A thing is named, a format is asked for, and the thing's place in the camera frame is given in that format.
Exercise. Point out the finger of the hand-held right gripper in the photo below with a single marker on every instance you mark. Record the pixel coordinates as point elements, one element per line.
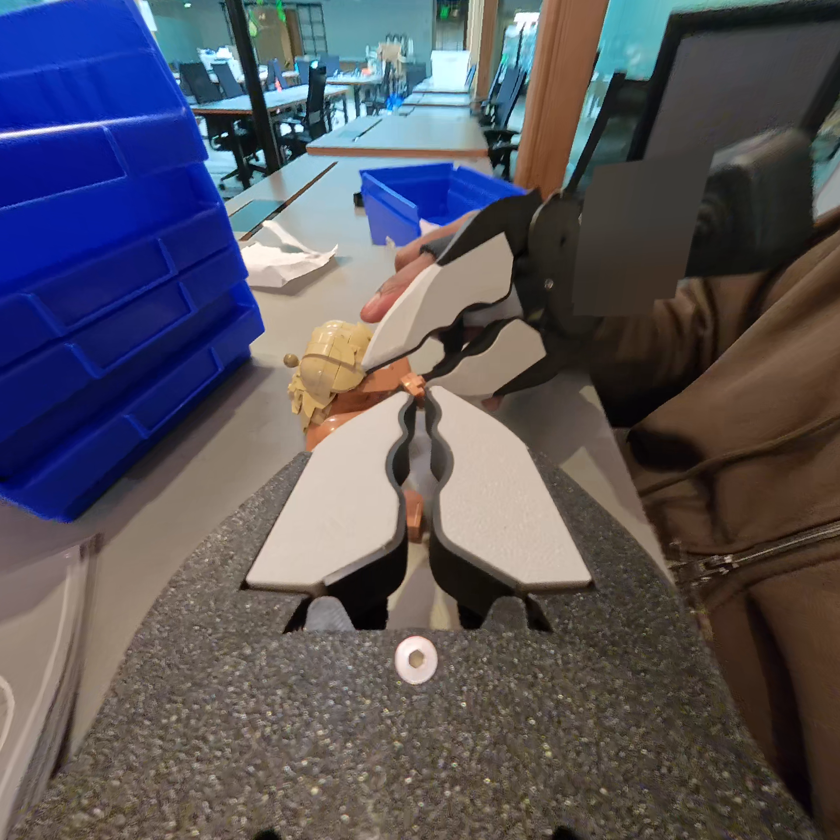
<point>499,357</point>
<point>446,302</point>

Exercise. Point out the long wooden table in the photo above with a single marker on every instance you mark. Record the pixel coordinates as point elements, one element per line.
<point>269,112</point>
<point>407,131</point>

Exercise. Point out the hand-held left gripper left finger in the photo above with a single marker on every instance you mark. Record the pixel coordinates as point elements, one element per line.
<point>335,512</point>

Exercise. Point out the small blue storage bin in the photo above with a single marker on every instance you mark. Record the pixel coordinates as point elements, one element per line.
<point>433,197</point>

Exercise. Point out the wooden pillar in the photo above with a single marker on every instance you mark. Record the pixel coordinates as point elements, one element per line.
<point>562,92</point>

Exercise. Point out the torn white paper bag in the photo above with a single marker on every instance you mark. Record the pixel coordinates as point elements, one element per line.
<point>282,256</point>

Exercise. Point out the tan brown brick toy figure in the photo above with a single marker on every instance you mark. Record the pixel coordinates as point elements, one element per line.
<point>335,374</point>

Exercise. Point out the large black screen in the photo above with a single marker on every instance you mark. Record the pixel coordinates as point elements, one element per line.
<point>748,66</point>

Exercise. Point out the person's brown jacket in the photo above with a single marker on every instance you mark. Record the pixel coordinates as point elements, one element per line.
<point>748,460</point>

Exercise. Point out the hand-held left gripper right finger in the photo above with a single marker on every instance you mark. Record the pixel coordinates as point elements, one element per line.
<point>505,512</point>

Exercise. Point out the black office chair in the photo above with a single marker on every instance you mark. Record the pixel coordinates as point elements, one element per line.
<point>315,112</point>

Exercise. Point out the grey desk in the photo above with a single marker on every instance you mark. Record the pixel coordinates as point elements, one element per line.
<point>197,446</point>

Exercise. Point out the person's right hand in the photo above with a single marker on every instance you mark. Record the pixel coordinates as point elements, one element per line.
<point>414,269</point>

